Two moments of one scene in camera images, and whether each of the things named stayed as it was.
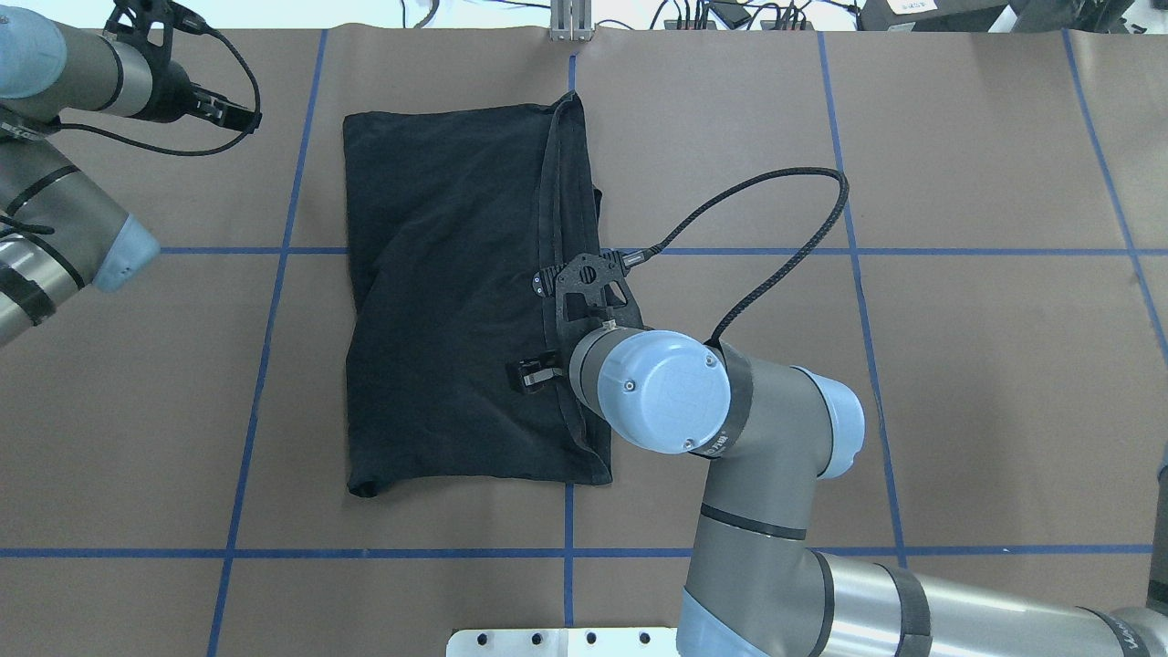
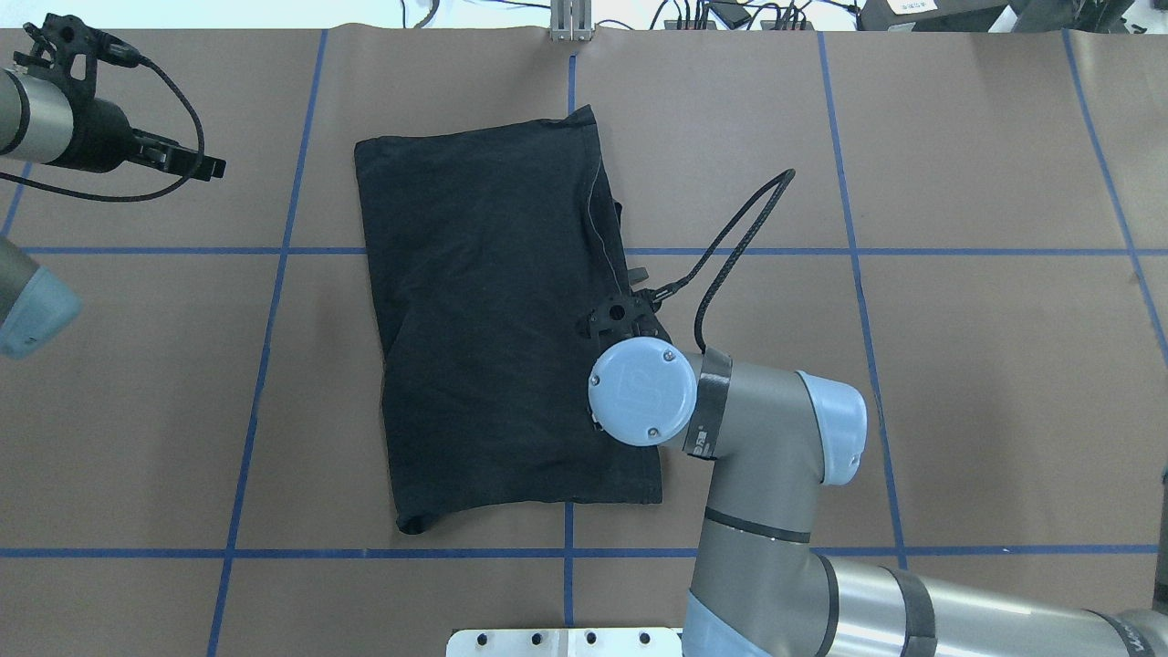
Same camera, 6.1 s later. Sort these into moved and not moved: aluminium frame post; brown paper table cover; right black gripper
Moved: right black gripper
Not moved: aluminium frame post; brown paper table cover
